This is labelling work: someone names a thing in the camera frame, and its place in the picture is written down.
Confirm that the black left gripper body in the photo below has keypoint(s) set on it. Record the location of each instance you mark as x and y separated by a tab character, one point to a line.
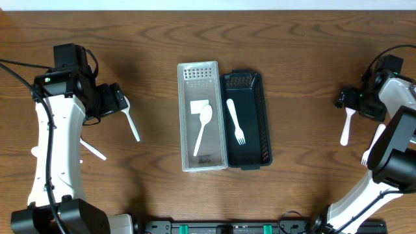
118	98

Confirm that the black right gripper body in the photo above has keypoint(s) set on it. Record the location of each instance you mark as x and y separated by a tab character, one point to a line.
368	103

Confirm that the white wide-handled plastic spoon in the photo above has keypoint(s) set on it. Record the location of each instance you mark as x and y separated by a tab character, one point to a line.
346	129

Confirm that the white slim plastic spoon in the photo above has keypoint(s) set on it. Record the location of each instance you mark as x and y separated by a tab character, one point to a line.
205	117

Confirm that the white wide-handled plastic fork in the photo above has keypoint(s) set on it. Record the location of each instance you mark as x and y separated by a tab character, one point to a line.
239	134

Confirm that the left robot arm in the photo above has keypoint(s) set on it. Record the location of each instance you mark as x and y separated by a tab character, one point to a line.
67	96

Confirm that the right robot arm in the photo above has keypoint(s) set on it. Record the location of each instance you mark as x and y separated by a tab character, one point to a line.
390	161

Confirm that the white perforated plastic basket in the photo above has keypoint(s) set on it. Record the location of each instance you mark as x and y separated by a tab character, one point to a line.
199	85

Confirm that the dark green plastic basket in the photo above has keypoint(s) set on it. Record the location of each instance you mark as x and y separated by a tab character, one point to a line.
245	88

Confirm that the black mounting rail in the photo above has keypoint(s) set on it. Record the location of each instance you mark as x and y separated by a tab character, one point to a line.
283	225

